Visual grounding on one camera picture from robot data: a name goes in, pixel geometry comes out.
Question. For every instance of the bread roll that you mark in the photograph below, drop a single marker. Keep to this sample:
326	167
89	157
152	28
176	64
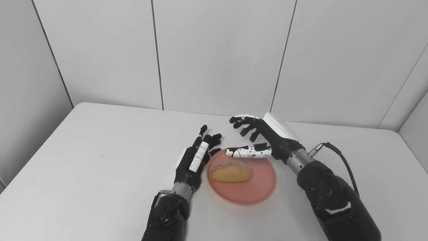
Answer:
231	171

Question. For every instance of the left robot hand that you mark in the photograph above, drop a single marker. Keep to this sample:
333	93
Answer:
195	160

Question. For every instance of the pink plate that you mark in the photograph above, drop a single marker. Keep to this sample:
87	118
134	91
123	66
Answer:
257	187

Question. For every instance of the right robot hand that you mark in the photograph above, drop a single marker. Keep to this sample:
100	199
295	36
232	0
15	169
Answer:
267	139

